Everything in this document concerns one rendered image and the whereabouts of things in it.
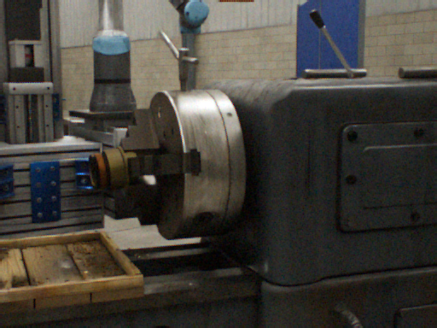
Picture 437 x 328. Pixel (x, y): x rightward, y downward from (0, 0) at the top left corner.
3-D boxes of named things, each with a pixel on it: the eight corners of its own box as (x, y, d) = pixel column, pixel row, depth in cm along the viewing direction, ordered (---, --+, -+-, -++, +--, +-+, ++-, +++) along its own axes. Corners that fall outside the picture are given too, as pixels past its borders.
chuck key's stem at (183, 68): (189, 105, 128) (190, 49, 126) (178, 105, 128) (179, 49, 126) (186, 103, 131) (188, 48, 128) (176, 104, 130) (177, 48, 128)
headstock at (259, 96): (387, 213, 180) (391, 76, 174) (527, 259, 134) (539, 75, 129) (191, 230, 163) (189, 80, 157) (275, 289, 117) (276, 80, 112)
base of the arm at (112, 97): (82, 110, 200) (81, 79, 198) (125, 108, 206) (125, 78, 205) (99, 112, 186) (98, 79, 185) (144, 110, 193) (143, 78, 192)
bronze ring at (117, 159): (127, 142, 133) (85, 147, 130) (139, 147, 124) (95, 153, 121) (131, 184, 134) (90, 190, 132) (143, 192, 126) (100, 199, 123)
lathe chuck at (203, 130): (177, 211, 152) (179, 82, 145) (226, 259, 122) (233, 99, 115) (142, 213, 149) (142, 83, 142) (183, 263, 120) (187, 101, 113)
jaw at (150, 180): (177, 183, 131) (171, 230, 137) (170, 172, 135) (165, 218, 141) (125, 186, 128) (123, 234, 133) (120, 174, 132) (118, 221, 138)
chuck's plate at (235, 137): (190, 210, 153) (194, 82, 146) (243, 257, 123) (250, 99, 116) (177, 211, 152) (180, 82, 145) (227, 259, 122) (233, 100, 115)
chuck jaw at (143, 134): (169, 158, 135) (159, 114, 141) (174, 145, 131) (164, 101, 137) (119, 161, 132) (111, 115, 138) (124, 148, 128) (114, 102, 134)
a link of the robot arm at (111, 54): (92, 79, 189) (90, 33, 187) (93, 79, 202) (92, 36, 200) (132, 79, 190) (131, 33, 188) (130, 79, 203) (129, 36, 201)
